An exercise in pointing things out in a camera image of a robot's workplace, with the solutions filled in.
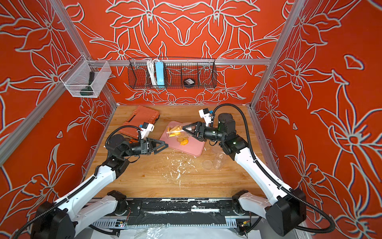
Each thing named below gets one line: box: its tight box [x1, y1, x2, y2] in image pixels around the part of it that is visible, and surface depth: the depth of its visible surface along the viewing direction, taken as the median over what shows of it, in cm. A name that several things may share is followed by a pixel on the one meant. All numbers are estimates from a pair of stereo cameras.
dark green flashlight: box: [79, 71, 95, 97], surface depth 81 cm
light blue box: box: [155, 61, 165, 86], surface depth 91 cm
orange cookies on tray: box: [176, 136, 190, 146], surface depth 99 cm
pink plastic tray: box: [159, 120, 206, 157], surface depth 97 cm
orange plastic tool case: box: [119, 105, 160, 140], surface depth 108 cm
